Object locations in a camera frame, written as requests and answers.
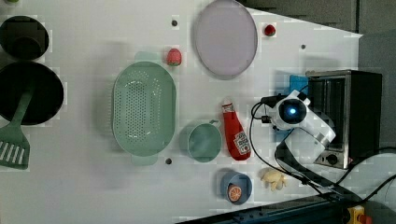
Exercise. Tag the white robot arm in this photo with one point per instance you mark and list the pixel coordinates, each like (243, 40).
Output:
(309, 135)

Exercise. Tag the black toaster oven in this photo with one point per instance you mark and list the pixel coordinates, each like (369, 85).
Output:
(350, 100)

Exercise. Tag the green measuring cup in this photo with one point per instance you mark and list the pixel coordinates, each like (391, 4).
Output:
(201, 139)

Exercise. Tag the red ketchup bottle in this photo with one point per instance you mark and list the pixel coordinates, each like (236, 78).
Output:
(236, 138)

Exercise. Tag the green perforated colander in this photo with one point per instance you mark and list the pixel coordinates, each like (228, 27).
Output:
(144, 100)

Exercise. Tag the large pink strawberry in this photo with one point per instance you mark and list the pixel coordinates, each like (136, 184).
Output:
(174, 57)

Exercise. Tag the grey round plate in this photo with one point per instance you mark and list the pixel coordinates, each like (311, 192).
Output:
(226, 38)

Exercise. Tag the blue bowl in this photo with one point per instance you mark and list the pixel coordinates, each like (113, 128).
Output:
(239, 179)

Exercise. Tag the orange slice toy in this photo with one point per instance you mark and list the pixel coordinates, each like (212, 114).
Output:
(234, 193)

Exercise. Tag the yellow peeled banana toy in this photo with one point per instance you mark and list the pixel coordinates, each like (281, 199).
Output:
(275, 179)

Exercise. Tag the small red strawberry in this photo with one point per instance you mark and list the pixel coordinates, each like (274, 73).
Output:
(270, 30)

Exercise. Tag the large black pan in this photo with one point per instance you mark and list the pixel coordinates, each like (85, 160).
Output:
(47, 97)

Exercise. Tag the green spatula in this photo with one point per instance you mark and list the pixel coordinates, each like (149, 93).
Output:
(15, 148)

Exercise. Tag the small black pot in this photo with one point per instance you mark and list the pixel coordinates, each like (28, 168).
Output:
(24, 38)

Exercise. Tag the yellow red emergency button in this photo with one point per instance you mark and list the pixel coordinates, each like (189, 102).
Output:
(358, 216)

